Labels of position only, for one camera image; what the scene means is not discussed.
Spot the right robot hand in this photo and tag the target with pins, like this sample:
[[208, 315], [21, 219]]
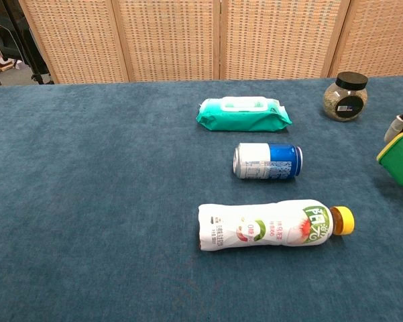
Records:
[[397, 125]]

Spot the green tub with yellow lid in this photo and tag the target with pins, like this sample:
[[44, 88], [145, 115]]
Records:
[[402, 161]]

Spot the glass jar with black lid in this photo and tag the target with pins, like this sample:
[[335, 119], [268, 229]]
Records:
[[346, 100]]

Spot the blue and white drink can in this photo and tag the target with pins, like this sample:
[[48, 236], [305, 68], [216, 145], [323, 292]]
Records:
[[268, 162]]

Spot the green wet wipes pack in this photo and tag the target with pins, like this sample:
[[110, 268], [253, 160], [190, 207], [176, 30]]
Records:
[[244, 117]]

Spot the white bottle with yellow cap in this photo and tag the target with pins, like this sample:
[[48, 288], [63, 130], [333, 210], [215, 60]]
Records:
[[265, 226]]

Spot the wooden woven folding screen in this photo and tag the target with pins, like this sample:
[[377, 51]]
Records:
[[201, 37]]

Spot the blue velvet tablecloth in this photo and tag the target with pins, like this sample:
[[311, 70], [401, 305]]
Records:
[[104, 201]]

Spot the black tripod stand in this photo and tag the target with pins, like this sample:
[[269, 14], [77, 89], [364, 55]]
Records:
[[30, 43]]

